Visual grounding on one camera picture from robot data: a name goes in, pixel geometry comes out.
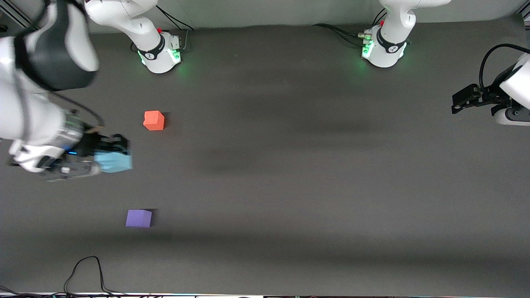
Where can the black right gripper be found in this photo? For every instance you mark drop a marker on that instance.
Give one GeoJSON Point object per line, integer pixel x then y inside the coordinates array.
{"type": "Point", "coordinates": [92, 145]}

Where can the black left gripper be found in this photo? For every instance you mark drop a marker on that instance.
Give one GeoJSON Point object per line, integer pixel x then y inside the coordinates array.
{"type": "Point", "coordinates": [490, 94]}

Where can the light blue block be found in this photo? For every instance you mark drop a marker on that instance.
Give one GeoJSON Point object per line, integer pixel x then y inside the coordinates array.
{"type": "Point", "coordinates": [116, 162]}

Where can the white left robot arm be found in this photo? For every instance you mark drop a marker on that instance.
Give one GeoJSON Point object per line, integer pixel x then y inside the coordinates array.
{"type": "Point", "coordinates": [389, 49]}

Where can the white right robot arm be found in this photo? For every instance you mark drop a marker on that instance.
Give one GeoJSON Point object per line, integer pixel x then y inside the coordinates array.
{"type": "Point", "coordinates": [54, 49]}

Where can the orange block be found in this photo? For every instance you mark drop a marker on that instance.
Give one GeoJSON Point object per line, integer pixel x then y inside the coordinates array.
{"type": "Point", "coordinates": [153, 120]}

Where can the purple block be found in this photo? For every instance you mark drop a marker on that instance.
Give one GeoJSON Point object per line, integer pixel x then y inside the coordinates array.
{"type": "Point", "coordinates": [138, 218]}

